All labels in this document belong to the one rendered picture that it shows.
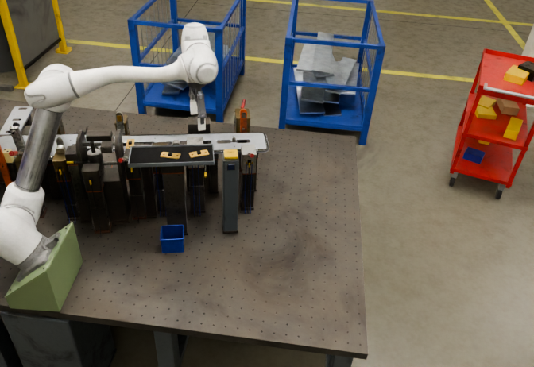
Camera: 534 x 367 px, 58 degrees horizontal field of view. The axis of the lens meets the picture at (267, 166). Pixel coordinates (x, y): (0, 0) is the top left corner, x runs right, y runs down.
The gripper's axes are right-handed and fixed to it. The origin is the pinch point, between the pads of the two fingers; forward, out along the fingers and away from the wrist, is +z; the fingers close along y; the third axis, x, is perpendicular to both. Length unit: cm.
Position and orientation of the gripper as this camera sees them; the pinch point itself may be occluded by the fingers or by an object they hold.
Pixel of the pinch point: (197, 119)
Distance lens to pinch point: 208.5
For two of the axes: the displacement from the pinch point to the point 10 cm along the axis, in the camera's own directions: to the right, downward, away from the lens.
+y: -3.5, -5.7, 7.4
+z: -0.5, 8.0, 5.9
